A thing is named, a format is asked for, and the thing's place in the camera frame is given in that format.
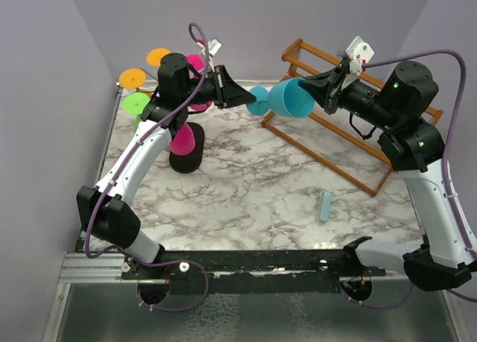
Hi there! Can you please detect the pink wine glass front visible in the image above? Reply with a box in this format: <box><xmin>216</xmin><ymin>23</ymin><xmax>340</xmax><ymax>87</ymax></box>
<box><xmin>186</xmin><ymin>54</ymin><xmax>214</xmax><ymax>112</ymax></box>

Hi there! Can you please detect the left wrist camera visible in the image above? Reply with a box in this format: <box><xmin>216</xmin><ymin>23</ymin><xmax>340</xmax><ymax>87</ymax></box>
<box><xmin>196</xmin><ymin>38</ymin><xmax>222</xmax><ymax>72</ymax></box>

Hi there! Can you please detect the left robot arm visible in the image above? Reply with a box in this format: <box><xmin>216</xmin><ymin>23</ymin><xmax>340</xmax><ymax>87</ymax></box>
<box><xmin>77</xmin><ymin>53</ymin><xmax>256</xmax><ymax>279</ymax></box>

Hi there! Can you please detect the metal wine glass rack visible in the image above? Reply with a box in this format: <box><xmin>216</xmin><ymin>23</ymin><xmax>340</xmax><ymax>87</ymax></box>
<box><xmin>141</xmin><ymin>63</ymin><xmax>212</xmax><ymax>174</ymax></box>

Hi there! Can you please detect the yellow plastic wine glass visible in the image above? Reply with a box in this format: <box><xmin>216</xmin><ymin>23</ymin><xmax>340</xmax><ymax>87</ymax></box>
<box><xmin>119</xmin><ymin>68</ymin><xmax>147</xmax><ymax>89</ymax></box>

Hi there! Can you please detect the wooden dish rack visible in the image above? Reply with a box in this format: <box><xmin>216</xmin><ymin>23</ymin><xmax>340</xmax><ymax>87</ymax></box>
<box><xmin>262</xmin><ymin>38</ymin><xmax>444</xmax><ymax>197</ymax></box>

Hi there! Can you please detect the light blue flat stick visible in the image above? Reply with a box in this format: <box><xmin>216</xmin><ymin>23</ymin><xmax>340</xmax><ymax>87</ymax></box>
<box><xmin>318</xmin><ymin>191</ymin><xmax>332</xmax><ymax>223</ymax></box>

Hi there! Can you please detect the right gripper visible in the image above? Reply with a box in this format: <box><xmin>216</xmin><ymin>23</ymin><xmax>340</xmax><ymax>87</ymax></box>
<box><xmin>300</xmin><ymin>63</ymin><xmax>399</xmax><ymax>130</ymax></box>

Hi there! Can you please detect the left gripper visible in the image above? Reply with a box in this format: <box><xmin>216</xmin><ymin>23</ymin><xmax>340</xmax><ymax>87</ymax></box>
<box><xmin>180</xmin><ymin>65</ymin><xmax>257</xmax><ymax>110</ymax></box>

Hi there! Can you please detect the orange plastic wine glass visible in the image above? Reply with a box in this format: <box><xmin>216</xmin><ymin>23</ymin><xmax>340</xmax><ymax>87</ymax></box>
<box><xmin>146</xmin><ymin>48</ymin><xmax>171</xmax><ymax>67</ymax></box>

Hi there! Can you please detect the pink wine glass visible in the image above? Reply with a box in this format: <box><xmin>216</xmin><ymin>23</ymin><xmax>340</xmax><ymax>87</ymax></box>
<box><xmin>169</xmin><ymin>123</ymin><xmax>195</xmax><ymax>156</ymax></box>
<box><xmin>186</xmin><ymin>54</ymin><xmax>214</xmax><ymax>112</ymax></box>

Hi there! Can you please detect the blue plastic wine glass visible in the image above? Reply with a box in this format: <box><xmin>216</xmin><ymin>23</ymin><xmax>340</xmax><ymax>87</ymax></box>
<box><xmin>246</xmin><ymin>77</ymin><xmax>315</xmax><ymax>118</ymax></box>

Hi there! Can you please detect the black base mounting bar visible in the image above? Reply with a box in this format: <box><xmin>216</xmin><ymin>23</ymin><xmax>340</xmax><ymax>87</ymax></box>
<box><xmin>121</xmin><ymin>249</ymin><xmax>385</xmax><ymax>295</ymax></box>

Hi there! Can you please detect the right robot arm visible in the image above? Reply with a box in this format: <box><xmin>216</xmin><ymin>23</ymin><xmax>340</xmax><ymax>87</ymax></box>
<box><xmin>299</xmin><ymin>60</ymin><xmax>476</xmax><ymax>291</ymax></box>

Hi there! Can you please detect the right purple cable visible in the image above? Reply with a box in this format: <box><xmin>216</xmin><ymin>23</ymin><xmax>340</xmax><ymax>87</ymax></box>
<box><xmin>341</xmin><ymin>49</ymin><xmax>477</xmax><ymax>311</ymax></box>

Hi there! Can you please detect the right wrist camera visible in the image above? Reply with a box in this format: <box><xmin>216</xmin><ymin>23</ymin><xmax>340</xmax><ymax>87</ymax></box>
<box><xmin>337</xmin><ymin>36</ymin><xmax>375</xmax><ymax>74</ymax></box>

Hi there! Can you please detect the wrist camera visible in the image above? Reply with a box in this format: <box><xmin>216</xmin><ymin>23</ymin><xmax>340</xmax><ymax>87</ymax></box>
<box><xmin>196</xmin><ymin>38</ymin><xmax>222</xmax><ymax>72</ymax></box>
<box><xmin>337</xmin><ymin>36</ymin><xmax>375</xmax><ymax>74</ymax></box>

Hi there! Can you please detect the green plastic wine glass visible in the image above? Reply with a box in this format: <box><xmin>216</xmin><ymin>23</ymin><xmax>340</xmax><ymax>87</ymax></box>
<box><xmin>122</xmin><ymin>92</ymin><xmax>150</xmax><ymax>130</ymax></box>

